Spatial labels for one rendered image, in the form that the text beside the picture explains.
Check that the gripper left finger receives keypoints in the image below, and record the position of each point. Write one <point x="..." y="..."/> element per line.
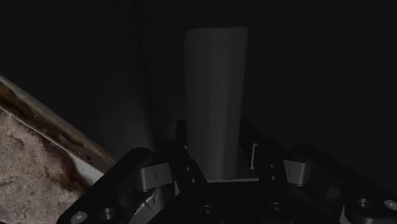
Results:
<point x="181" y="161"/>

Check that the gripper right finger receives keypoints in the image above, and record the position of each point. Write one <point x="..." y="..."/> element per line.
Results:
<point x="266" y="158"/>

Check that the tall grey box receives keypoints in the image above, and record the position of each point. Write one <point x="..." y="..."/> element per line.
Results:
<point x="214" y="102"/>

